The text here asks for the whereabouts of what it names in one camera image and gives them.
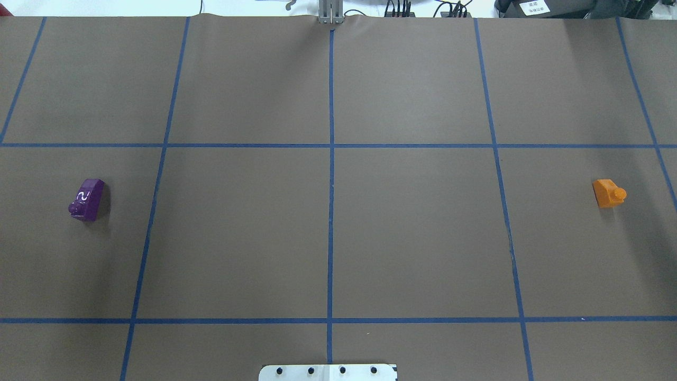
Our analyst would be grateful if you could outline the black device with label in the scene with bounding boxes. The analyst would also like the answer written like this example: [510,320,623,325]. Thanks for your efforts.
[493,1,597,19]

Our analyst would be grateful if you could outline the orange trapezoid block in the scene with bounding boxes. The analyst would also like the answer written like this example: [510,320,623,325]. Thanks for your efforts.
[592,179,628,209]

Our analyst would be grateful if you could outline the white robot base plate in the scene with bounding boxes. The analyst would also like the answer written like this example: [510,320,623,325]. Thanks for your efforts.
[258,364,398,380]

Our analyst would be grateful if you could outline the purple trapezoid block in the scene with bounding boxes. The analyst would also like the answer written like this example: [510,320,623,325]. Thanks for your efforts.
[68,178,105,222]

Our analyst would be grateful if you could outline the black cable bundle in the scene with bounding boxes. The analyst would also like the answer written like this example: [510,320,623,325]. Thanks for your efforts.
[384,0,413,18]

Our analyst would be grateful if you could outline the grey aluminium frame post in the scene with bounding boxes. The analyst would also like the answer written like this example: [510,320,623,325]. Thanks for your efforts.
[318,0,345,25]

